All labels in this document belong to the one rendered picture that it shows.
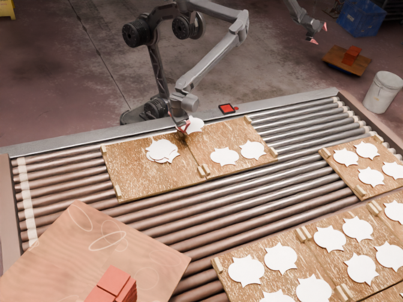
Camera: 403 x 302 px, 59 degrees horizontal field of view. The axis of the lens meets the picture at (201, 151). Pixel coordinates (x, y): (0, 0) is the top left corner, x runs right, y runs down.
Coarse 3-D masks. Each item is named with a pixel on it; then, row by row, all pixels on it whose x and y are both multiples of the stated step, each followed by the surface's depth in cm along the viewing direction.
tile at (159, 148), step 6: (156, 144) 176; (162, 144) 176; (168, 144) 177; (150, 150) 172; (156, 150) 173; (162, 150) 174; (168, 150) 174; (174, 150) 176; (150, 156) 170; (156, 156) 170; (162, 156) 171; (168, 156) 171
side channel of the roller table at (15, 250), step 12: (0, 156) 159; (0, 168) 154; (12, 168) 164; (0, 180) 150; (12, 180) 154; (0, 192) 146; (12, 192) 147; (0, 204) 142; (12, 204) 143; (0, 216) 138; (12, 216) 139; (0, 228) 135; (12, 228) 136; (12, 240) 132; (12, 252) 129; (12, 264) 126
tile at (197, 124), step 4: (192, 116) 180; (192, 120) 178; (196, 120) 178; (200, 120) 178; (192, 124) 176; (196, 124) 176; (200, 124) 176; (176, 128) 172; (184, 128) 173; (188, 128) 173; (192, 128) 173; (196, 128) 174; (200, 128) 175; (188, 132) 171; (192, 132) 172
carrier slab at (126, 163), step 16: (112, 144) 175; (128, 144) 177; (144, 144) 178; (176, 144) 181; (112, 160) 168; (128, 160) 170; (144, 160) 171; (176, 160) 174; (192, 160) 175; (112, 176) 161; (128, 176) 163; (144, 176) 164; (160, 176) 165; (176, 176) 167; (192, 176) 168; (128, 192) 156; (144, 192) 158; (160, 192) 160
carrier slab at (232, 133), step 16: (208, 128) 193; (224, 128) 195; (240, 128) 197; (192, 144) 183; (208, 144) 185; (224, 144) 186; (240, 144) 188; (208, 160) 177; (240, 160) 180; (272, 160) 183; (208, 176) 169
